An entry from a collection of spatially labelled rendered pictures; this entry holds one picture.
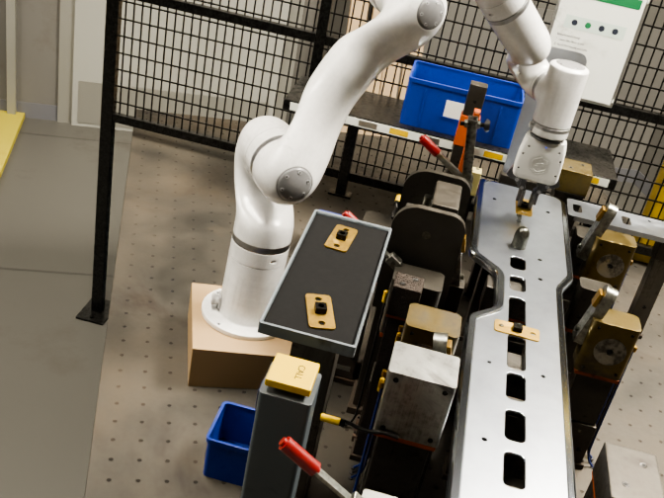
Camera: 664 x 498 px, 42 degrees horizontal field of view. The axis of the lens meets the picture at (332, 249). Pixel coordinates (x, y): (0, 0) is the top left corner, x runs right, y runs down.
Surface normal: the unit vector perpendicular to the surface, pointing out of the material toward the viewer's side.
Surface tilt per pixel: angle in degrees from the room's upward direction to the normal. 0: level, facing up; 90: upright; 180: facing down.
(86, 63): 90
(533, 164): 90
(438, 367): 0
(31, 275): 0
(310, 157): 64
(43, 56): 90
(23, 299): 0
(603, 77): 90
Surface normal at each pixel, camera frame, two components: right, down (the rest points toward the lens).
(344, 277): 0.18, -0.85
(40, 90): 0.14, 0.52
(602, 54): -0.19, 0.46
